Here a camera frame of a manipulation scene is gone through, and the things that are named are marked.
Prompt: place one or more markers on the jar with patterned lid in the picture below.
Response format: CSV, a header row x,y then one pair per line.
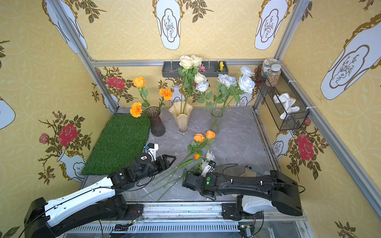
x,y
267,63

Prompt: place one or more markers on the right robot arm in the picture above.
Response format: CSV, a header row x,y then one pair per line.
x,y
282,191

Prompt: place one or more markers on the clear glass vase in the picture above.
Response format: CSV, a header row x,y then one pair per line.
x,y
216,119

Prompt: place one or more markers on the orange carnation flower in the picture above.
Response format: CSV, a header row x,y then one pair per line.
x,y
137,109

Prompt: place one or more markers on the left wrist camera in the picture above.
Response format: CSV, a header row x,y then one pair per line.
x,y
151,149

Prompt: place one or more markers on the cream fluted glass vase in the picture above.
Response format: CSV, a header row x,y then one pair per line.
x,y
181,112

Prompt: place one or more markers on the white rose pile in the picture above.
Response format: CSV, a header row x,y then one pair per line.
x,y
206,96

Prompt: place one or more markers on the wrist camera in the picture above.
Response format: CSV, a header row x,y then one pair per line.
x,y
207,167
151,149

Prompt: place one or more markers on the yellow flower on shelf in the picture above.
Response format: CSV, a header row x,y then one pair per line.
x,y
221,66

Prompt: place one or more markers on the black wire basket shelf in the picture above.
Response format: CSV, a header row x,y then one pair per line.
x,y
293,121

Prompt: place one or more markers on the cream rose flower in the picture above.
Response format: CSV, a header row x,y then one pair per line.
x,y
187,63

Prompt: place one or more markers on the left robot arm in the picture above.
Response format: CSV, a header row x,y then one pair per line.
x,y
101,200

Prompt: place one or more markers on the green artificial grass mat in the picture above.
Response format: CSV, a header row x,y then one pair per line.
x,y
122,139

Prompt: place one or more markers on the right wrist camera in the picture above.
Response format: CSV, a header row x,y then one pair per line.
x,y
207,167

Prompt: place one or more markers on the white cloth figure in basket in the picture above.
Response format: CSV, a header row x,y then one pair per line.
x,y
287,102

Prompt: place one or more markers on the cream rose single stem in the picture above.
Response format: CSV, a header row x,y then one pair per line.
x,y
190,81

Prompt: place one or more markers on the purple ribbed glass vase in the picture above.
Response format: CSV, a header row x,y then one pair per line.
x,y
157,127

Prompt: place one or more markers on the orange rose flower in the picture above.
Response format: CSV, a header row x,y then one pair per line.
x,y
140,83

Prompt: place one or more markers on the teal scrub brush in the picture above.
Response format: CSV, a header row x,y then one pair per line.
x,y
258,171

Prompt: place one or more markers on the grey wall shelf tray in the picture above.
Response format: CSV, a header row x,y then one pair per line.
x,y
170,69

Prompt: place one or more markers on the pink flower on shelf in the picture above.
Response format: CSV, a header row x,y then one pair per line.
x,y
201,68

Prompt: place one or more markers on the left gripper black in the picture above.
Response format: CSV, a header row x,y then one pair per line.
x,y
162,162

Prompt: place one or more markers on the orange marigold flower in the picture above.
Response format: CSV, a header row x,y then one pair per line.
x,y
166,95

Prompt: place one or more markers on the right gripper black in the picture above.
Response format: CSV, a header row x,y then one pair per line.
x,y
189,181

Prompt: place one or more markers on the white rose flower large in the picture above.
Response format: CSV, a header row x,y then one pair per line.
x,y
232,89

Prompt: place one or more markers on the orange tulip flower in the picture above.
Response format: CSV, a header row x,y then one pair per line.
x,y
172,179

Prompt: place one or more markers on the jar with white lid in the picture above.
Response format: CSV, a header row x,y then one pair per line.
x,y
273,75

